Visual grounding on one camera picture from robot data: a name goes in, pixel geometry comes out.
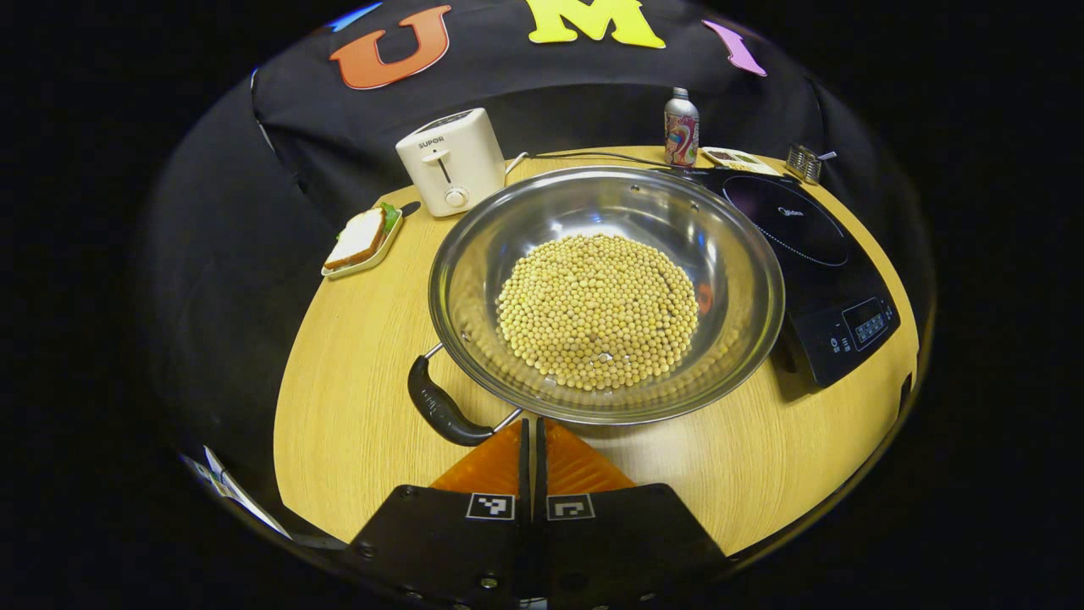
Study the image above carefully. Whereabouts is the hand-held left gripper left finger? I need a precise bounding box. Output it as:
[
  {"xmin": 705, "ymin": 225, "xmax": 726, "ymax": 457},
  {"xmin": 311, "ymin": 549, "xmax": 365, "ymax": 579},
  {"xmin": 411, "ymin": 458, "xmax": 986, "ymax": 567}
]
[{"xmin": 343, "ymin": 417, "xmax": 533, "ymax": 607}]

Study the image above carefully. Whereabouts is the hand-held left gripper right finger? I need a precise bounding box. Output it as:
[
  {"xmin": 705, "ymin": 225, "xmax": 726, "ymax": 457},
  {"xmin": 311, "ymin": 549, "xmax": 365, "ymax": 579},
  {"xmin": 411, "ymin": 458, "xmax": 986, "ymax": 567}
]
[{"xmin": 534, "ymin": 417, "xmax": 729, "ymax": 607}]

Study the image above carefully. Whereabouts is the stainless steel pot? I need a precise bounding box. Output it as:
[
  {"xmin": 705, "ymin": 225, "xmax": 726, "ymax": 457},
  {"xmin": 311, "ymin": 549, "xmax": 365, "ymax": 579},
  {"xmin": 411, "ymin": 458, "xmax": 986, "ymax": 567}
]
[{"xmin": 407, "ymin": 165, "xmax": 787, "ymax": 447}]

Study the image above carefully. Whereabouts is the black induction cooktop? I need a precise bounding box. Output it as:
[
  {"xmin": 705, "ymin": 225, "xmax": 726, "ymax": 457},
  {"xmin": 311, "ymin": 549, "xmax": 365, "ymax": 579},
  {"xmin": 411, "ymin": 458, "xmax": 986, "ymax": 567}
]
[{"xmin": 669, "ymin": 167, "xmax": 901, "ymax": 389}]

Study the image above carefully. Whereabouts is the heap of soybeans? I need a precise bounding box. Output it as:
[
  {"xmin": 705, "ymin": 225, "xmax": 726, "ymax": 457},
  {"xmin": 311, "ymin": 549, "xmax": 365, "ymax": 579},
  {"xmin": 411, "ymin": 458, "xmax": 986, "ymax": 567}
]
[{"xmin": 495, "ymin": 235, "xmax": 700, "ymax": 392}]

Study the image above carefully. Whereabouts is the small cream plate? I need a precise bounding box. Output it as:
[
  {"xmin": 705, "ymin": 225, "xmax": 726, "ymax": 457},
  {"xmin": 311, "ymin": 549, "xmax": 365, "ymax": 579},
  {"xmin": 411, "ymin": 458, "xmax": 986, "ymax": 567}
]
[{"xmin": 321, "ymin": 202, "xmax": 406, "ymax": 280}]

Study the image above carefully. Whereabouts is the toast sandwich with lettuce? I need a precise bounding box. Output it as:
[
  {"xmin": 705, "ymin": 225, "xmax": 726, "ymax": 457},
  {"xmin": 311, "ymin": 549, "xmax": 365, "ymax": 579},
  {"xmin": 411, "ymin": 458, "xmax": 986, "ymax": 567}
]
[{"xmin": 324, "ymin": 203, "xmax": 401, "ymax": 272}]

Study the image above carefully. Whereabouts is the white toaster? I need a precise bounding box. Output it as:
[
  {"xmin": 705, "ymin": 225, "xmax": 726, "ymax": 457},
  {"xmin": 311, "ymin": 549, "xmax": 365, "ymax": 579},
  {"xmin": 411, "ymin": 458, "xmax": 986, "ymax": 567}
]
[{"xmin": 395, "ymin": 108, "xmax": 506, "ymax": 218}]

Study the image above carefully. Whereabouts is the white divided tray of grains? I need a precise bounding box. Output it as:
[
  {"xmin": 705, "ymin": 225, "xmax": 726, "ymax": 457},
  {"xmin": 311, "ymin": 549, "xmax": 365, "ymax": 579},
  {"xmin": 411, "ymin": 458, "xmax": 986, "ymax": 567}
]
[{"xmin": 701, "ymin": 147, "xmax": 784, "ymax": 177}]

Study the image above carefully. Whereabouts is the silver patterned drink bottle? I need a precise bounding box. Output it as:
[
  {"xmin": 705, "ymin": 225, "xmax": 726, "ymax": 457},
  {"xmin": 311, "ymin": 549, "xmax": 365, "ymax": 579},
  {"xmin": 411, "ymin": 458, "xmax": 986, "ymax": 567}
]
[{"xmin": 663, "ymin": 87, "xmax": 700, "ymax": 167}]

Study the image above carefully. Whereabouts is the black power cable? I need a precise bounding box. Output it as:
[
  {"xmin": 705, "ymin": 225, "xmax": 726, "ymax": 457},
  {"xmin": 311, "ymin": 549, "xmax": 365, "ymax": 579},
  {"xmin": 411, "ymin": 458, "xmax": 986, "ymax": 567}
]
[{"xmin": 529, "ymin": 150, "xmax": 680, "ymax": 171}]

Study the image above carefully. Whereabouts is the wire mesh holder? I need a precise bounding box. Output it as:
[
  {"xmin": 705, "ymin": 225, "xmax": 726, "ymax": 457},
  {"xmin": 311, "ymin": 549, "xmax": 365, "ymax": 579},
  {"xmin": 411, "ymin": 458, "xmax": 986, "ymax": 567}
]
[{"xmin": 786, "ymin": 144, "xmax": 838, "ymax": 185}]

